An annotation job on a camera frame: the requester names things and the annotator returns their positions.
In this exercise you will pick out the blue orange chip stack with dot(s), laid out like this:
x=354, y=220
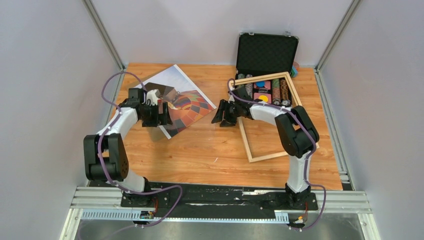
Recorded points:
x=285, y=93

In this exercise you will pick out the black poker chip case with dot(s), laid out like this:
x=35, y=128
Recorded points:
x=264, y=54

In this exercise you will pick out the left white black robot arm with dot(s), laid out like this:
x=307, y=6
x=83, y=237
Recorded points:
x=105, y=157

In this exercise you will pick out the aluminium front rail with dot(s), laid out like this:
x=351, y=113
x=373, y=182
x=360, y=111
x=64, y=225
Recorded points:
x=332, y=201

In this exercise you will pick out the light wooden picture frame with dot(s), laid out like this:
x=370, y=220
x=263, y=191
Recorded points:
x=297, y=133

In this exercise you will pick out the blue dealer button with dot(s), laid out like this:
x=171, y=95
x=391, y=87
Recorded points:
x=260, y=84

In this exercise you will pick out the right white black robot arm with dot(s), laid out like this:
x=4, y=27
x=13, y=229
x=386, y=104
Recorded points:
x=297, y=186

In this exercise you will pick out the green chip stack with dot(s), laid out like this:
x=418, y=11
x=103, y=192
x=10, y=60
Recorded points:
x=276, y=92

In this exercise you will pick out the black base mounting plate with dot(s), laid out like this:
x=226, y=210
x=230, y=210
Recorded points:
x=218, y=202

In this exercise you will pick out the colourful balloon photo print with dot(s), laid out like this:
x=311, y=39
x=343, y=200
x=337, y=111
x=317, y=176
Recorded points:
x=186, y=102

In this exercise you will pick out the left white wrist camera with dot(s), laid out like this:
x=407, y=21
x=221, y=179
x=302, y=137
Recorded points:
x=153, y=97

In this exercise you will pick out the red playing card deck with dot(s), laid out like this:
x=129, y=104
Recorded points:
x=266, y=90

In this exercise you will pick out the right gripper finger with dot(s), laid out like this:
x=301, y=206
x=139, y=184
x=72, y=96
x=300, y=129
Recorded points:
x=228, y=122
x=219, y=115

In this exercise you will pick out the yellow dealer button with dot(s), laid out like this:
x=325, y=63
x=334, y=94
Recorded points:
x=263, y=98

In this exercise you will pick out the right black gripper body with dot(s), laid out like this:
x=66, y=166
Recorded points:
x=234, y=112

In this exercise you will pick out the colourful objects behind case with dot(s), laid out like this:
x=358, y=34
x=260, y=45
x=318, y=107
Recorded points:
x=295, y=69

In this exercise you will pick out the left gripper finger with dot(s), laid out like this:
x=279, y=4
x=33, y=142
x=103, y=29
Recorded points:
x=151, y=124
x=165, y=117

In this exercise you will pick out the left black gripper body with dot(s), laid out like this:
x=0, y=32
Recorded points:
x=151, y=112

